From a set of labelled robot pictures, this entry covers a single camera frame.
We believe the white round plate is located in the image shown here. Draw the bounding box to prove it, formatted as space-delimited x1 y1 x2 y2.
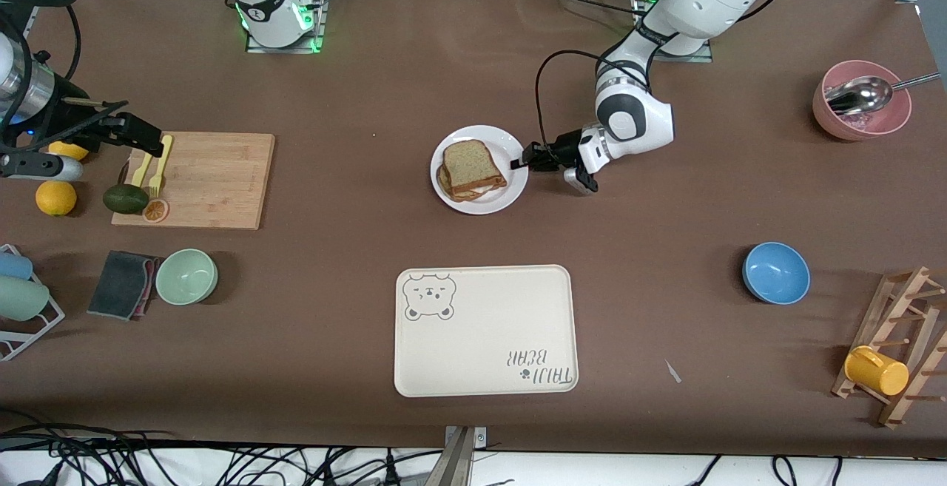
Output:
430 125 530 215

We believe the plain brown bread slice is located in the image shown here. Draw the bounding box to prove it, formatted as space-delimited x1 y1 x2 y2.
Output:
442 140 508 199

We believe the dark green avocado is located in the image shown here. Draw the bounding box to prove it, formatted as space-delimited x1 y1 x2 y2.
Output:
102 183 151 215

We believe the wooden cutting board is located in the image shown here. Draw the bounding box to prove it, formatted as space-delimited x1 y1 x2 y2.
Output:
111 131 276 231

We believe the round orange-yellow citrus fruit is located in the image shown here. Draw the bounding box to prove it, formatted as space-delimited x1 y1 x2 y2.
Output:
35 180 78 217

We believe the pale green bowl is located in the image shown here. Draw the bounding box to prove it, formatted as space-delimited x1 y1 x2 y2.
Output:
155 249 219 306

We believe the grey and pink cloth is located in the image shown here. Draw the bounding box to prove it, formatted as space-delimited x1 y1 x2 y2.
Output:
87 251 161 321

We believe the light blue cup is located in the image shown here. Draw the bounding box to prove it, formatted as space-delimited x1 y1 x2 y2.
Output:
0 252 34 281

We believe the cream bear print tray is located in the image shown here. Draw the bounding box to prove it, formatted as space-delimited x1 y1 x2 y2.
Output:
394 265 579 398

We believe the pale green cup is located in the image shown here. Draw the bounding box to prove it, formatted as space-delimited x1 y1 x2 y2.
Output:
0 276 50 322

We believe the blue bowl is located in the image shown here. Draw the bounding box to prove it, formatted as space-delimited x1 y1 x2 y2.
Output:
742 242 811 305

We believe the pink bowl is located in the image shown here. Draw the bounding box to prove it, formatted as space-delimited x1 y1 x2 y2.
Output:
812 60 912 141

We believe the metal ladle spoon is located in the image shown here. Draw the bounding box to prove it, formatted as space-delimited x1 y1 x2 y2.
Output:
824 72 942 118

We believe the wooden mug rack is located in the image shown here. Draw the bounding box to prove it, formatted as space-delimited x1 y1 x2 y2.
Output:
832 266 947 428

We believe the yellow mug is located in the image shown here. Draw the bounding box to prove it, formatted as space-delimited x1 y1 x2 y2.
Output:
844 345 910 396

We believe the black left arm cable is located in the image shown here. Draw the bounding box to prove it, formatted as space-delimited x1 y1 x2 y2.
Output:
534 48 656 148

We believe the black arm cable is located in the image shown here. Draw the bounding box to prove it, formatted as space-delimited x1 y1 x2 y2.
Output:
534 48 656 148
64 4 83 81

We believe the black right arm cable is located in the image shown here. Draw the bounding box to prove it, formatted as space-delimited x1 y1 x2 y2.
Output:
64 4 83 81

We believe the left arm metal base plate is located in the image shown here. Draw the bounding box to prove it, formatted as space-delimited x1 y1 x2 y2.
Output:
633 0 714 64

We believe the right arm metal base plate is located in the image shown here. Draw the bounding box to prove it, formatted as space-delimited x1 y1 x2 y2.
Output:
246 0 328 54

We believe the white wire rack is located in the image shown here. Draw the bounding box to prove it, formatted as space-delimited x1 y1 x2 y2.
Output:
0 244 66 362

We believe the aluminium clamp bracket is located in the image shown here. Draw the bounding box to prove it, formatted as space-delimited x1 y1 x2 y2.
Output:
423 425 489 486

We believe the black cable bundle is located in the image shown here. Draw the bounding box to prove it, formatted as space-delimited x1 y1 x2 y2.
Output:
0 411 445 486

